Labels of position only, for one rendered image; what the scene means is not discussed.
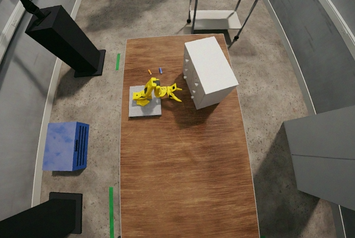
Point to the white chest of drawers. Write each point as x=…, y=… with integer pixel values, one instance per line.
x=214, y=72

